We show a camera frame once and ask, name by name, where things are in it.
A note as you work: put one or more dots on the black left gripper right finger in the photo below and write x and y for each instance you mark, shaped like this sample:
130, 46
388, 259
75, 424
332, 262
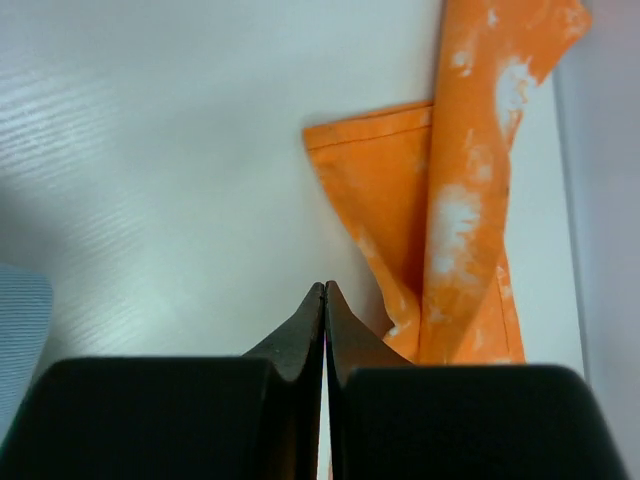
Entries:
391, 419

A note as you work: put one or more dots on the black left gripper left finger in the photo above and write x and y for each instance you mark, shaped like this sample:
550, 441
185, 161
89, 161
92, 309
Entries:
253, 416

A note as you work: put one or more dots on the orange white tie-dye trousers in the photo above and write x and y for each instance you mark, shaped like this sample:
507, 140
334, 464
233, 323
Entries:
423, 189

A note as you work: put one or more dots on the light blue garment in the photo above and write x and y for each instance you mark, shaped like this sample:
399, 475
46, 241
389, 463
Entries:
25, 317

